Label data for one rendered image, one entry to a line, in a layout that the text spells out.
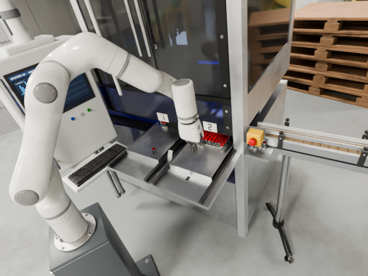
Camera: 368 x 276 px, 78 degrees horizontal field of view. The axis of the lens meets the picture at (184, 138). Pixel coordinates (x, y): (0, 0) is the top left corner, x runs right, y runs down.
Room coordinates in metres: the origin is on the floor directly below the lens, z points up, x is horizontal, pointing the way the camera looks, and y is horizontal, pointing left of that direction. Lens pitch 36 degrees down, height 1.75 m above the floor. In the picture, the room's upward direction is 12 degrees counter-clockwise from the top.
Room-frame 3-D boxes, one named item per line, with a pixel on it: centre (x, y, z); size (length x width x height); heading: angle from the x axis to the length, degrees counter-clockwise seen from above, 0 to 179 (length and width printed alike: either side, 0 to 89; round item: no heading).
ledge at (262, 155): (0.95, -0.41, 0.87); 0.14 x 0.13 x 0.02; 141
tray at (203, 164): (1.00, -0.10, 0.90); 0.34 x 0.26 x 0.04; 141
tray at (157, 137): (1.21, 0.16, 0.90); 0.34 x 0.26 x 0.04; 141
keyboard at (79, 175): (1.22, 0.59, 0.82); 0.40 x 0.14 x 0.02; 133
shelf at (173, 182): (1.05, 0.08, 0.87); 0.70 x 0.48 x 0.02; 51
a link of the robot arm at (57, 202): (0.71, 0.59, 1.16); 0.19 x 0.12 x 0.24; 12
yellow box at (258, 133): (0.93, -0.37, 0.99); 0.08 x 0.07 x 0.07; 141
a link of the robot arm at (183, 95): (0.81, -0.03, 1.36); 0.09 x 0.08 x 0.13; 12
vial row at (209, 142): (1.06, -0.15, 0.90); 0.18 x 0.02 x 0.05; 51
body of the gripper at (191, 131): (0.80, -0.03, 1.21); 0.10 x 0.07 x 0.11; 51
